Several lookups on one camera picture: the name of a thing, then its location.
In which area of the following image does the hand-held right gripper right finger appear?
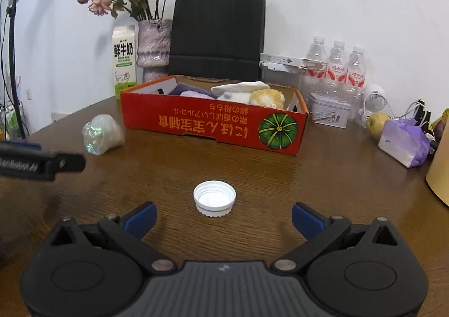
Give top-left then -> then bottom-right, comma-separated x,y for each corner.
274,202 -> 398,273

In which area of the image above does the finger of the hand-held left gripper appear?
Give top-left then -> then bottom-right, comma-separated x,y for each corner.
0,141 -> 42,152
52,153 -> 87,177

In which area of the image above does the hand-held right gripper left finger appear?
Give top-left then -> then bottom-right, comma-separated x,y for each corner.
51,201 -> 178,274

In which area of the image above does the iridescent plastic bag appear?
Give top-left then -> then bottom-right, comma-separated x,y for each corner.
82,114 -> 126,156

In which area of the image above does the white bottle cap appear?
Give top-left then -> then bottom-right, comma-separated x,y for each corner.
193,180 -> 237,218

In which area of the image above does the red cardboard box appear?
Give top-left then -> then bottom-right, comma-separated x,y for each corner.
120,75 -> 310,158

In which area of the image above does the hamster plush toy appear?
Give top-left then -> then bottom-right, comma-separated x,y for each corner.
217,89 -> 286,109

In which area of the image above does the lavender fluffy headband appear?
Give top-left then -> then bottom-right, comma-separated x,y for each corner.
180,90 -> 217,99

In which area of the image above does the purple knit pouch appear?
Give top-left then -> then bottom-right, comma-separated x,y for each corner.
169,83 -> 213,94

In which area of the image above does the white cloth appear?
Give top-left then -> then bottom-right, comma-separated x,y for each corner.
210,81 -> 271,97

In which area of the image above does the metal storage cart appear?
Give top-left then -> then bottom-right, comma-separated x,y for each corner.
0,102 -> 26,143

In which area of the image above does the black studio light stand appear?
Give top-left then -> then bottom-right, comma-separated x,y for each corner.
6,0 -> 29,139

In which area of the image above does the printed tin box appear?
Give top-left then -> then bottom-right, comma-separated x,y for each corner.
308,92 -> 352,128

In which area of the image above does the white green milk carton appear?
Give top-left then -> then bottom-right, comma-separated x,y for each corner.
111,24 -> 138,99

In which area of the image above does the purple tissue pack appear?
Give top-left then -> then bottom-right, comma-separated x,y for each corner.
378,118 -> 432,169

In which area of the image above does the white mini fan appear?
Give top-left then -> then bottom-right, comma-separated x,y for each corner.
356,85 -> 388,128

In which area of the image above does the yellow thermos jug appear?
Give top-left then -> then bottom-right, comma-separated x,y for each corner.
425,149 -> 449,207

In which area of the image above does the purple white ceramic vase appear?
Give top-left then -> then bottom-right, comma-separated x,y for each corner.
136,19 -> 173,85

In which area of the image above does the clear plastic container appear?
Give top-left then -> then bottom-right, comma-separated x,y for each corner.
261,68 -> 306,90

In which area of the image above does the dark small packet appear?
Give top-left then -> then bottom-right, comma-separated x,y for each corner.
422,130 -> 438,155

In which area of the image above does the white flat carton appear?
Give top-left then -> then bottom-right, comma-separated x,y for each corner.
259,53 -> 327,72

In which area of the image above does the colourful snack packet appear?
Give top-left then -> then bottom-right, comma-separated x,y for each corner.
433,108 -> 449,136

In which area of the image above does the black paper bag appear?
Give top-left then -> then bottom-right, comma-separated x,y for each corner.
168,0 -> 266,83

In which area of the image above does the white cable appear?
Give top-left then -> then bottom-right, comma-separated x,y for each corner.
403,101 -> 433,125

